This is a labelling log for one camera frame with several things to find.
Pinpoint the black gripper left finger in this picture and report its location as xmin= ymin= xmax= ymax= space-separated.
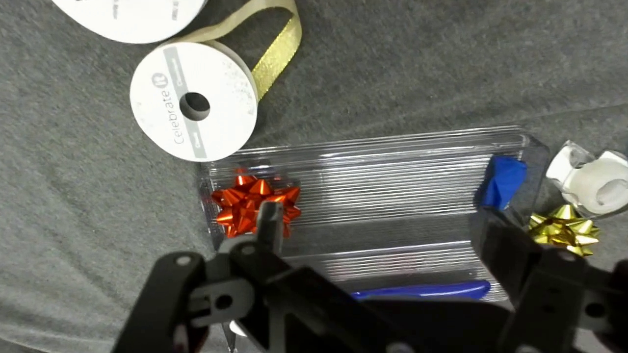
xmin=112 ymin=251 xmax=210 ymax=353

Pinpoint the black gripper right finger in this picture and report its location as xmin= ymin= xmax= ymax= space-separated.
xmin=471 ymin=210 xmax=628 ymax=353

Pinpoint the red gift bow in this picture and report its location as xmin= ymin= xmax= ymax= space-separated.
xmin=210 ymin=170 xmax=303 ymax=239

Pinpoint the long clear plastic tray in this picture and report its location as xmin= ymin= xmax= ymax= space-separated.
xmin=200 ymin=125 xmax=550 ymax=304

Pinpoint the small white gold ribbon spool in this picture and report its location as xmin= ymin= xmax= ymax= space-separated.
xmin=130 ymin=0 xmax=303 ymax=163

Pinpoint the large white ribbon spool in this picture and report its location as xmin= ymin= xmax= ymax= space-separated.
xmin=53 ymin=0 xmax=206 ymax=45

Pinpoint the gold gift bow on table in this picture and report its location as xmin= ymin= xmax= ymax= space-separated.
xmin=528 ymin=204 xmax=599 ymax=257

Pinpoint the blue pen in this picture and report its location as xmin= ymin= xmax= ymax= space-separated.
xmin=354 ymin=280 xmax=491 ymax=300

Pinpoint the white tape dispenser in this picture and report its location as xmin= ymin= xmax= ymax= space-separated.
xmin=546 ymin=141 xmax=628 ymax=216

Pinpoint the blue gift bow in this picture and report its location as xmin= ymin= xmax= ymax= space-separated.
xmin=477 ymin=155 xmax=528 ymax=210

